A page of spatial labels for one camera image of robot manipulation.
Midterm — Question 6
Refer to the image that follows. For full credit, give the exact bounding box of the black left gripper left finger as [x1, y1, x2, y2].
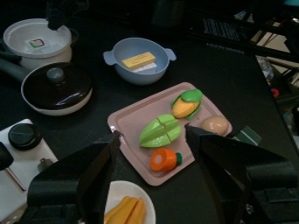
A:
[18, 130, 124, 224]

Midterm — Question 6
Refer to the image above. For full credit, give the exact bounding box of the white toy stove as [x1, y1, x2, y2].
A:
[0, 118, 60, 224]

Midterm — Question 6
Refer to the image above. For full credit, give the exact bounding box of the orange-yellow toy fruit slice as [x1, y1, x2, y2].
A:
[102, 195, 138, 224]
[124, 197, 148, 224]

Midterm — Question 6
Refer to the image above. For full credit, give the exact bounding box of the dark round bowl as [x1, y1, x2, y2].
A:
[21, 61, 93, 111]

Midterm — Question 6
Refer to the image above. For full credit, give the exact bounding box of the dark green card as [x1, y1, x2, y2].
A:
[232, 125, 262, 146]

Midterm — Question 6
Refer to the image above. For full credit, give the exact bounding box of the orange toy carrot piece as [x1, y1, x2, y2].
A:
[149, 147, 182, 172]

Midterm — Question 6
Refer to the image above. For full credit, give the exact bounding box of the white toy pot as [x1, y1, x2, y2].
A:
[2, 17, 74, 71]

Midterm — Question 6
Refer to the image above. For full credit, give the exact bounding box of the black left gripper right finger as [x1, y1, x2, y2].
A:
[182, 123, 299, 224]

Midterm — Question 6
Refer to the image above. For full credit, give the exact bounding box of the black panel with white print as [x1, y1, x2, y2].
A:
[200, 17, 246, 56]

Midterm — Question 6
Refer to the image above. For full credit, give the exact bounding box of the small white plate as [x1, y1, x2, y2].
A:
[102, 179, 156, 224]

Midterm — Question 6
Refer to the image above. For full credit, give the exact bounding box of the green toy vegetable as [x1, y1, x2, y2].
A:
[137, 113, 182, 149]

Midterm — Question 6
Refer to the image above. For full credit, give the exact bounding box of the blue two-handled bowl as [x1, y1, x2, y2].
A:
[101, 37, 177, 87]

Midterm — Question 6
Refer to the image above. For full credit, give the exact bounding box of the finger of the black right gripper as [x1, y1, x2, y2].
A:
[43, 0, 73, 32]

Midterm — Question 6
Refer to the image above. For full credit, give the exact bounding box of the beige toy egg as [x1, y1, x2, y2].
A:
[200, 115, 230, 137]

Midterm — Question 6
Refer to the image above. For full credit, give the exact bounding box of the yellow toy butter block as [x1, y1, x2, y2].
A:
[120, 52, 157, 71]

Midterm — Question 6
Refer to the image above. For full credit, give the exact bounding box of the pink plastic tray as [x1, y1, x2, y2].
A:
[106, 81, 233, 187]

